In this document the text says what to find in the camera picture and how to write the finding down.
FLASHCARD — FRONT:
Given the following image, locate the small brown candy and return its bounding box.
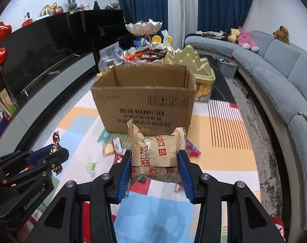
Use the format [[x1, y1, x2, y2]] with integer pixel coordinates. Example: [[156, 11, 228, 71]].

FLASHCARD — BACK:
[[49, 131, 63, 175]]

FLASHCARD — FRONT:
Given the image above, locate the green small candy packet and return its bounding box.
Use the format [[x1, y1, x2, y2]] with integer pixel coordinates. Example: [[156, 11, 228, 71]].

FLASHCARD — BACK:
[[86, 155, 97, 177]]

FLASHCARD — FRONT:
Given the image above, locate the clear packet yellow cake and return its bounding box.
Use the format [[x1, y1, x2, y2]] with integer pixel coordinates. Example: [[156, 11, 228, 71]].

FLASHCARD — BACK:
[[102, 137, 123, 157]]

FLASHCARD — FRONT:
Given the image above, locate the red plum candy packet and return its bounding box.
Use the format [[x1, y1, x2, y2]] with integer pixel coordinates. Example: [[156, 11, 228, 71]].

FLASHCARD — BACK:
[[186, 140, 201, 157]]

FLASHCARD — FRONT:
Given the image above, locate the tan fortune biscuits packet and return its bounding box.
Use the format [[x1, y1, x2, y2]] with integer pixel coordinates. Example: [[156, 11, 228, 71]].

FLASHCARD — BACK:
[[127, 119, 187, 186]]

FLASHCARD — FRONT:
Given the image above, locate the red small snack packet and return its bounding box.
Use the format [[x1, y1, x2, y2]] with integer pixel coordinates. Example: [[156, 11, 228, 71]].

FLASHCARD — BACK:
[[113, 154, 124, 164]]

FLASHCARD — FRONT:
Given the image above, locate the tray of assorted snacks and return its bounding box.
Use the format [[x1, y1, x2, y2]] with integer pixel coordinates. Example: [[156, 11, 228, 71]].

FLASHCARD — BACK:
[[115, 35, 174, 63]]

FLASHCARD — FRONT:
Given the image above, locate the grey tv cabinet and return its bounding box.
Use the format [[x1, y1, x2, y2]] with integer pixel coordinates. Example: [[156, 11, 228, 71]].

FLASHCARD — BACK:
[[0, 53, 96, 157]]

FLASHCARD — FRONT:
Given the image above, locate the colourful patchwork table mat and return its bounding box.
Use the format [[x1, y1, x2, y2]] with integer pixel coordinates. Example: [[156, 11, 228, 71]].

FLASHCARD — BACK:
[[27, 87, 283, 242]]

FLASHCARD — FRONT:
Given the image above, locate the yellow bear figurine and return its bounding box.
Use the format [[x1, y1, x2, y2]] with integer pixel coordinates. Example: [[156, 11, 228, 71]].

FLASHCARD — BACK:
[[96, 72, 103, 78]]

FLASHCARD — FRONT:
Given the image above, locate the black television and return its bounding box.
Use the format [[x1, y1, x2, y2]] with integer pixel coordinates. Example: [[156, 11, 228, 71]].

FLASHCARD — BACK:
[[0, 13, 83, 98]]

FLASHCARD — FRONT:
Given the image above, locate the brown cardboard box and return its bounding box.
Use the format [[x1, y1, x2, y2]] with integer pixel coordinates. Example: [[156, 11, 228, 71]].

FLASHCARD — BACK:
[[91, 64, 196, 135]]

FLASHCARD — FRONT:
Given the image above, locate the grey sectional sofa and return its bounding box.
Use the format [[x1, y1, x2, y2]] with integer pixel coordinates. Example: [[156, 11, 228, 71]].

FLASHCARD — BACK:
[[184, 31, 307, 240]]

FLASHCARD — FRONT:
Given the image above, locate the grey rabbit plush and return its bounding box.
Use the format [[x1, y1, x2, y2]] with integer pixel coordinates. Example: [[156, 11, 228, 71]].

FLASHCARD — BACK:
[[67, 0, 77, 12]]

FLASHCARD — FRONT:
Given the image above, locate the grey storage bin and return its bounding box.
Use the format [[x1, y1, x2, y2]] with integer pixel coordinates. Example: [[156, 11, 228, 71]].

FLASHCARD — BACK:
[[217, 56, 238, 78]]

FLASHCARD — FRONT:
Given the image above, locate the gold lid candy container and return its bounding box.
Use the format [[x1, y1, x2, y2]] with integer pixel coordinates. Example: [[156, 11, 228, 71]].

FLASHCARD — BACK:
[[163, 45, 216, 103]]

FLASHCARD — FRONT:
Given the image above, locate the white lotus shaped bowl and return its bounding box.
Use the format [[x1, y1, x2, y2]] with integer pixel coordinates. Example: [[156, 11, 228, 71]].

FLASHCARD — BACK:
[[126, 19, 163, 36]]

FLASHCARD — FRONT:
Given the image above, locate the pink plush toy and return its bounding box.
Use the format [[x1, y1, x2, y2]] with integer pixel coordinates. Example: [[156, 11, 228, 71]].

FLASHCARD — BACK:
[[237, 27, 259, 53]]

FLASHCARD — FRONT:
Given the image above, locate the blue curtain left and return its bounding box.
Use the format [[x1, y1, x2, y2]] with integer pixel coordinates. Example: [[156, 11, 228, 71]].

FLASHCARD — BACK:
[[111, 0, 169, 49]]

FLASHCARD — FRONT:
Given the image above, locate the blue curtain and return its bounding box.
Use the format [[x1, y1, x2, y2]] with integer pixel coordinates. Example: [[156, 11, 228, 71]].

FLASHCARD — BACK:
[[111, 0, 169, 49], [197, 0, 252, 32]]

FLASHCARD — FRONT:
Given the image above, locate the yellow plush toy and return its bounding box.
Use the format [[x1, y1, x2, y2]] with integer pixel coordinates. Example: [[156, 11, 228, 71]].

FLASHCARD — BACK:
[[228, 29, 240, 43]]

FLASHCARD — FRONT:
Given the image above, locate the brown teddy bear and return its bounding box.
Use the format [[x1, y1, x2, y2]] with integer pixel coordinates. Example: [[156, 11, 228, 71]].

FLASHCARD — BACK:
[[273, 26, 289, 44]]

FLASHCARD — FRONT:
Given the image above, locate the blue curtain right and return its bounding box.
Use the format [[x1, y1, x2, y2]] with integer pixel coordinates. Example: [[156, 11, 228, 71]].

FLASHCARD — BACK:
[[197, 0, 252, 32]]

